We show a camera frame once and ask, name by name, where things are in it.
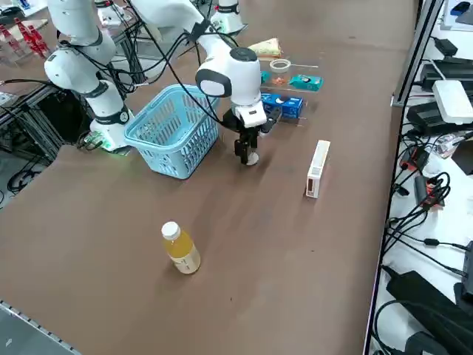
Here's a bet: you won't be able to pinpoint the clear acrylic display shelf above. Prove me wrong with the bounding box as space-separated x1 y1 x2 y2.
258 55 327 127

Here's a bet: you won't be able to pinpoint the glass cookie jar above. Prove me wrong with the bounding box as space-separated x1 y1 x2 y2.
268 58 292 87

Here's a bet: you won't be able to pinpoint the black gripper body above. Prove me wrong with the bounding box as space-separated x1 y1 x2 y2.
222 109 282 142

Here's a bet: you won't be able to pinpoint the blue Oreo cookie box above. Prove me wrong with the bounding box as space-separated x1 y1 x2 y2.
260 92 305 121

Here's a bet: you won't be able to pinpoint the aluminium camera post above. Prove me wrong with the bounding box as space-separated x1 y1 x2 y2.
390 0 445 108

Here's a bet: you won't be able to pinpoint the white adapter box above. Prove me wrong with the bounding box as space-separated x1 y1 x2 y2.
432 79 473 125

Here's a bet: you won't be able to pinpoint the yellow juice bottle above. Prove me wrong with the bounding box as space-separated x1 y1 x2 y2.
160 220 203 275

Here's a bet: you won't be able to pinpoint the white orange carton box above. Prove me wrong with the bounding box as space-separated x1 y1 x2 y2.
305 139 331 200

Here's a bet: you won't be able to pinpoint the light blue plastic basket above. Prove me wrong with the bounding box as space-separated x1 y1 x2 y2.
123 84 223 181

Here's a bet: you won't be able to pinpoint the black power adapter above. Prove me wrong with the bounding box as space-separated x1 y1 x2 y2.
386 271 461 331
406 100 446 136
421 62 450 92

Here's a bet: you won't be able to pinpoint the triangular sandwich wedge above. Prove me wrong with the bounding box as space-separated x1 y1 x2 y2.
247 36 283 60

